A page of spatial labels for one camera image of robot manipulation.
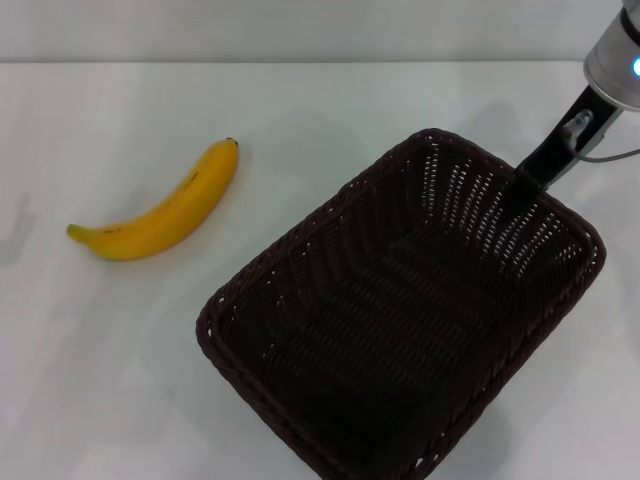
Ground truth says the dark brown woven basket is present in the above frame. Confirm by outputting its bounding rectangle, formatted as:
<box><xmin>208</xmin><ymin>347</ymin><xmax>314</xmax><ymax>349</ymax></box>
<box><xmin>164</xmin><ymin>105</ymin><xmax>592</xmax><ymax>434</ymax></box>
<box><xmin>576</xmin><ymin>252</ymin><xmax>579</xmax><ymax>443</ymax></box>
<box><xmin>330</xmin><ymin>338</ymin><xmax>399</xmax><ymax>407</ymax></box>
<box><xmin>194</xmin><ymin>127</ymin><xmax>607</xmax><ymax>480</ymax></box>

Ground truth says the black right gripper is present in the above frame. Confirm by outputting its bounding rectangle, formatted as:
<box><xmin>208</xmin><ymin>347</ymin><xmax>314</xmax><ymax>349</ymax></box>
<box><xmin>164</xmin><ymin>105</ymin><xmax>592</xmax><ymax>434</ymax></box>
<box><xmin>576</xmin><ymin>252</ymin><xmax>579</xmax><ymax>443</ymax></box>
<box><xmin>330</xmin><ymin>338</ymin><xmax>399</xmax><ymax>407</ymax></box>
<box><xmin>500</xmin><ymin>84</ymin><xmax>624</xmax><ymax>222</ymax></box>

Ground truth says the yellow banana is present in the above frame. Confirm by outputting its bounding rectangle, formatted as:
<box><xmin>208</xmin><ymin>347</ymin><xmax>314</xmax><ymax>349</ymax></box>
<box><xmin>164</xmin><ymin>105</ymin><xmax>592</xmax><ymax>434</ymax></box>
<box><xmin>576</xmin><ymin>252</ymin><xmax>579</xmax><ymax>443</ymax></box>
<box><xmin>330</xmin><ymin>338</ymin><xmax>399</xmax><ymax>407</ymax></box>
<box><xmin>66</xmin><ymin>137</ymin><xmax>240</xmax><ymax>262</ymax></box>

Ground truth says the grey cable with plug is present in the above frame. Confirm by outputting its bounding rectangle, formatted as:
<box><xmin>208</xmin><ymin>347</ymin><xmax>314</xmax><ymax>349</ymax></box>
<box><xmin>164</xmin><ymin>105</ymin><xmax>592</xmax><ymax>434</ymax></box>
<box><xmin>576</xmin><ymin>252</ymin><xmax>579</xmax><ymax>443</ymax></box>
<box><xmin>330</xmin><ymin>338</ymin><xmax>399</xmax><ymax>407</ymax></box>
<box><xmin>559</xmin><ymin>110</ymin><xmax>640</xmax><ymax>164</ymax></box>

